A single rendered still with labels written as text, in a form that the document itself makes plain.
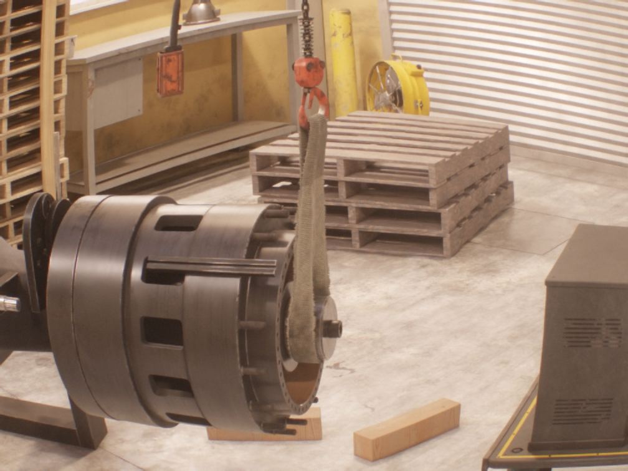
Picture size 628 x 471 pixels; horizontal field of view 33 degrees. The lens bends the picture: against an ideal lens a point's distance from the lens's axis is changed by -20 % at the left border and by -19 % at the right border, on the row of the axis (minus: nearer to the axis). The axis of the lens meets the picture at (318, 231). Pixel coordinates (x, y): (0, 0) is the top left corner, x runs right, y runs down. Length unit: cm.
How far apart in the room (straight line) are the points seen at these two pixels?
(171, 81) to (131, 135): 583
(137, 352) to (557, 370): 111
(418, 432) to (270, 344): 155
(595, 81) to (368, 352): 365
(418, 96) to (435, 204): 197
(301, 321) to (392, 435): 136
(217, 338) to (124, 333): 22
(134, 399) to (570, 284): 112
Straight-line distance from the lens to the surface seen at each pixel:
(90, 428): 398
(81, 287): 257
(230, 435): 408
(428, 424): 398
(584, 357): 298
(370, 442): 383
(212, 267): 246
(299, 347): 260
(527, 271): 581
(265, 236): 250
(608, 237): 330
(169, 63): 248
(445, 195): 609
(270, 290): 249
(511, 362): 466
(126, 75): 737
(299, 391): 277
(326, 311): 262
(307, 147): 249
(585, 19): 790
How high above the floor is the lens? 174
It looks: 15 degrees down
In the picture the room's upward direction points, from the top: 3 degrees counter-clockwise
